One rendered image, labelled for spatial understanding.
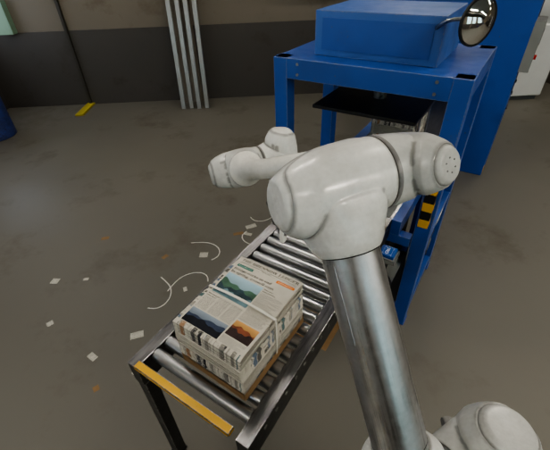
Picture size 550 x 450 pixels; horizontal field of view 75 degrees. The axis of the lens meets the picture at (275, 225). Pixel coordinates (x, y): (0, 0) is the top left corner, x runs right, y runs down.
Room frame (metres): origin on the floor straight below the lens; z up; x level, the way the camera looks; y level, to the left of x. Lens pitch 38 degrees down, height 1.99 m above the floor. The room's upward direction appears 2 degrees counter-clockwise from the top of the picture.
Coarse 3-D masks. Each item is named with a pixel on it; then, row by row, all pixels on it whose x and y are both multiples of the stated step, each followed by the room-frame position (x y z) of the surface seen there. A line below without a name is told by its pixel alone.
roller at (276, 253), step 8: (264, 248) 1.36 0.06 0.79; (272, 248) 1.35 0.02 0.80; (272, 256) 1.33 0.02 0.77; (280, 256) 1.30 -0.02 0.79; (288, 256) 1.29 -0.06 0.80; (296, 256) 1.29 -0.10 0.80; (296, 264) 1.25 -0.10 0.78; (304, 264) 1.23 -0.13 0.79; (312, 264) 1.23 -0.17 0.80; (312, 272) 1.20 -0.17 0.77; (320, 272) 1.18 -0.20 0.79
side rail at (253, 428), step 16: (384, 240) 1.48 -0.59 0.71; (320, 320) 0.91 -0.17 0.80; (336, 320) 0.97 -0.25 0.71; (304, 336) 0.83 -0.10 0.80; (320, 336) 0.84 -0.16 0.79; (304, 352) 0.77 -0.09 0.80; (288, 368) 0.70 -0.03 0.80; (304, 368) 0.74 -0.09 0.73; (272, 384) 0.65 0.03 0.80; (288, 384) 0.64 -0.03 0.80; (272, 400) 0.59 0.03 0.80; (288, 400) 0.64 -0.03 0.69; (256, 416) 0.54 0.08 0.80; (272, 416) 0.56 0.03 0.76; (240, 432) 0.49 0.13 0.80; (256, 432) 0.49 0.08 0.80; (240, 448) 0.46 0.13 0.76; (256, 448) 0.48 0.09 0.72
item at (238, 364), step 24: (192, 312) 0.78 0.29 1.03; (216, 312) 0.78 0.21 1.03; (240, 312) 0.77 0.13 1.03; (192, 336) 0.70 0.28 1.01; (216, 336) 0.68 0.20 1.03; (240, 336) 0.68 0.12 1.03; (264, 336) 0.70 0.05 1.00; (216, 360) 0.64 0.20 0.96; (240, 360) 0.60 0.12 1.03; (264, 360) 0.68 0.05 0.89; (240, 384) 0.59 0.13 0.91
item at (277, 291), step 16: (224, 272) 0.96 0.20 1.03; (240, 272) 0.96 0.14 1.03; (256, 272) 0.96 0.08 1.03; (272, 272) 0.95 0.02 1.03; (240, 288) 0.88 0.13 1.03; (256, 288) 0.88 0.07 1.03; (272, 288) 0.87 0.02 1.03; (288, 288) 0.87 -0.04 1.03; (272, 304) 0.80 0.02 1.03; (288, 304) 0.82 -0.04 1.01; (288, 320) 0.81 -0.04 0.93; (288, 336) 0.81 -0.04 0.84
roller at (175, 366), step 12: (156, 360) 0.76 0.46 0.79; (168, 360) 0.75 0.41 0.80; (180, 372) 0.70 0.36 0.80; (192, 372) 0.70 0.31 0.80; (192, 384) 0.66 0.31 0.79; (204, 384) 0.66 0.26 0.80; (216, 396) 0.61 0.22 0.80; (228, 396) 0.61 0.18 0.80; (228, 408) 0.58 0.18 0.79; (240, 408) 0.57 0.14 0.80; (252, 408) 0.57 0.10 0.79; (240, 420) 0.54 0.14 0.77
